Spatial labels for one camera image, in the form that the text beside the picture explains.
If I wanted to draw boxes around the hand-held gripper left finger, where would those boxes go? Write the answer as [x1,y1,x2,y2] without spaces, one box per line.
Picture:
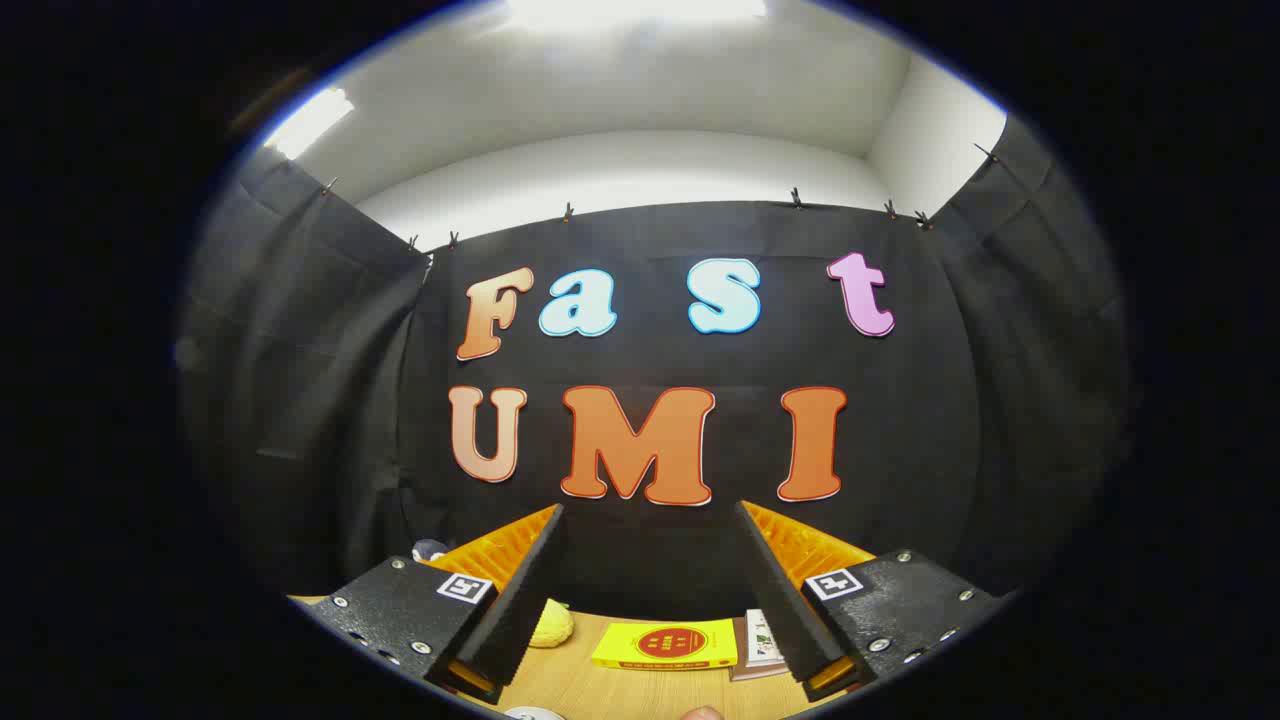
[288,503,567,706]

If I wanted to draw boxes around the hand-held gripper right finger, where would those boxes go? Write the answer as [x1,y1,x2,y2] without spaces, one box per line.
[736,500,1009,704]

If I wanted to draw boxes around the yellow plush bun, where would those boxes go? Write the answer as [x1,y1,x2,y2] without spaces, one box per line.
[528,598,576,649]

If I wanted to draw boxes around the white book illustrated cover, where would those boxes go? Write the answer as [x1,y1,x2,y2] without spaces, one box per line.
[745,608,786,666]

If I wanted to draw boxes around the yellow book red label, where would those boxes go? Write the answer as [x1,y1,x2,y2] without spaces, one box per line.
[591,618,739,671]

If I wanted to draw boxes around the ceiling light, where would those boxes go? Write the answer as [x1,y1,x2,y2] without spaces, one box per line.
[262,87,356,161]
[505,0,769,31]

